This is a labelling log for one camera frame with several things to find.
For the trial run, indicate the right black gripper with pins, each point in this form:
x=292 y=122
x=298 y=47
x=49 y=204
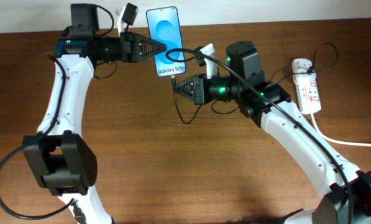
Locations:
x=203 y=94

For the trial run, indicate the blue screen Galaxy smartphone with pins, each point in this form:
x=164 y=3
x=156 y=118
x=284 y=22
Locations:
x=164 y=27

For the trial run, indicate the white power strip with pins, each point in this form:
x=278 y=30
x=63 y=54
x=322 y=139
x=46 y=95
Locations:
x=307 y=93

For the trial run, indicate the white USB charger plug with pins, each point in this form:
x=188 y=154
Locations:
x=300 y=68

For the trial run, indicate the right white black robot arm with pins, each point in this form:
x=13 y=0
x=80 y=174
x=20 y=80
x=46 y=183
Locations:
x=344 y=190

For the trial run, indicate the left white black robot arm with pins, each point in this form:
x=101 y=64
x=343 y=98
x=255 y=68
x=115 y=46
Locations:
x=58 y=156

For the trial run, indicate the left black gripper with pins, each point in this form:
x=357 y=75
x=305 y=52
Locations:
x=131 y=46

